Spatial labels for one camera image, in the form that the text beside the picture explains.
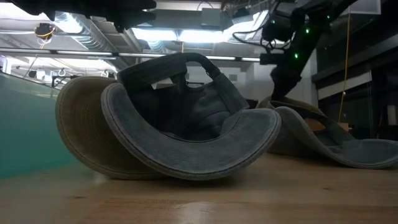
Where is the grey ceiling box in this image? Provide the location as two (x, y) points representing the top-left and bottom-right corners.
(200, 7), (222, 27)

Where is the hanging yellow cable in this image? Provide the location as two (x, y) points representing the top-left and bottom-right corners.
(337, 14), (351, 122)

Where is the grey baseball cap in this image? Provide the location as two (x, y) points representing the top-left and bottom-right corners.
(267, 99), (398, 170)
(101, 52), (282, 181)

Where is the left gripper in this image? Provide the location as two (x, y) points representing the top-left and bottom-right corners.
(111, 7), (152, 34)

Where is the long ceiling light bar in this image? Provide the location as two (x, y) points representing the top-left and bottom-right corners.
(0, 47), (261, 62)

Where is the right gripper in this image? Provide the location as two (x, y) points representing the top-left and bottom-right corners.
(259, 46), (315, 101)

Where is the black yellow ceiling cable reel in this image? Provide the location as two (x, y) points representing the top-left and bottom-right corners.
(34, 22), (57, 41)

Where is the tan baseball cap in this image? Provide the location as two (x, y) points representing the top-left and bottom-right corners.
(257, 95), (326, 114)
(55, 76), (165, 180)

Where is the green plastic bin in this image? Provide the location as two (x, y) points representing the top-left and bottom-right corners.
(0, 72), (78, 180)

